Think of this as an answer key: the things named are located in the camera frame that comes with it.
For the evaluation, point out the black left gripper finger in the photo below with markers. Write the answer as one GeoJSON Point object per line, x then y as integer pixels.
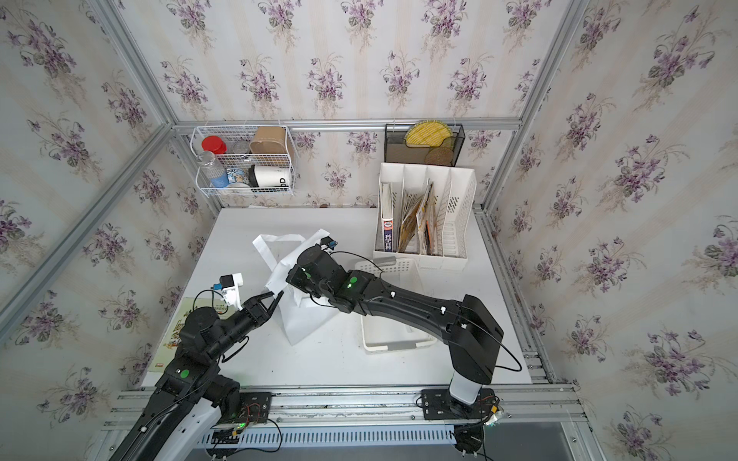
{"type": "Point", "coordinates": [275, 302]}
{"type": "Point", "coordinates": [261, 302]}

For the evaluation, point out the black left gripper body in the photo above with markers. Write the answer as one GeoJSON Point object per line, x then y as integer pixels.
{"type": "Point", "coordinates": [244, 324]}

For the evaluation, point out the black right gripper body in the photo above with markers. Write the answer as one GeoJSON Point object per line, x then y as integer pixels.
{"type": "Point", "coordinates": [298, 279]}

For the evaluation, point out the white insulated delivery bag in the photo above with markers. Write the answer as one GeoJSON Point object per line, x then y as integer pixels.
{"type": "Point", "coordinates": [301, 314]}

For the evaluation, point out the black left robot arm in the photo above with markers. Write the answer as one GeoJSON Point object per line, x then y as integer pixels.
{"type": "Point", "coordinates": [192, 395]}

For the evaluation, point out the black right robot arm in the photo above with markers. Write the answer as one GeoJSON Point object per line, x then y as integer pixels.
{"type": "Point", "coordinates": [472, 334]}

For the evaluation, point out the white perforated plastic basket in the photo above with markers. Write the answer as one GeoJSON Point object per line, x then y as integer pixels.
{"type": "Point", "coordinates": [381, 335]}

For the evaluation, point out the green illustrated children's book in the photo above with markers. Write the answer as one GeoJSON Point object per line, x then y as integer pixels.
{"type": "Point", "coordinates": [166, 350]}

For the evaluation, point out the white black paper cup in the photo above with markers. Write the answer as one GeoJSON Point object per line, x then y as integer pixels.
{"type": "Point", "coordinates": [260, 176]}

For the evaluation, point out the white plastic file organizer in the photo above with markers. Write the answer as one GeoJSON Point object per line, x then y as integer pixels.
{"type": "Point", "coordinates": [455, 191]}

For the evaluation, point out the yellow brown magazines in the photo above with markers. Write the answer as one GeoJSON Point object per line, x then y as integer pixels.
{"type": "Point", "coordinates": [419, 223]}

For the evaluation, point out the clear plastic water bottle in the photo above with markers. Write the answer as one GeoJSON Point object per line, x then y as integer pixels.
{"type": "Point", "coordinates": [213, 170]}

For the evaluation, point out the red lidded jar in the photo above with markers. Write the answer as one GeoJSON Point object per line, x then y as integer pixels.
{"type": "Point", "coordinates": [215, 145]}

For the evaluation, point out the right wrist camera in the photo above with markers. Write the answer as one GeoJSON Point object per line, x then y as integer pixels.
{"type": "Point", "coordinates": [328, 244]}

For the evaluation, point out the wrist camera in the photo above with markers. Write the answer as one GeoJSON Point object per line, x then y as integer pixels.
{"type": "Point", "coordinates": [328, 244]}
{"type": "Point", "coordinates": [228, 287]}

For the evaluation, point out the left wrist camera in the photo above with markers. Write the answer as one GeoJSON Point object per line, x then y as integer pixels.
{"type": "Point", "coordinates": [228, 287]}

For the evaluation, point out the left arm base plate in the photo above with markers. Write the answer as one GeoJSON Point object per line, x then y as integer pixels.
{"type": "Point", "coordinates": [246, 409]}

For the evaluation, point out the white wire wall basket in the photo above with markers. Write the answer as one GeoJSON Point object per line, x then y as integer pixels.
{"type": "Point", "coordinates": [239, 159]}

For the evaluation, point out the black mesh wall holder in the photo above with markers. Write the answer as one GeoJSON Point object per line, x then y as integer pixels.
{"type": "Point", "coordinates": [396, 151]}

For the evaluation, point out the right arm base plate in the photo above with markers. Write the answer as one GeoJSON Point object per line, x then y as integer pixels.
{"type": "Point", "coordinates": [437, 404]}

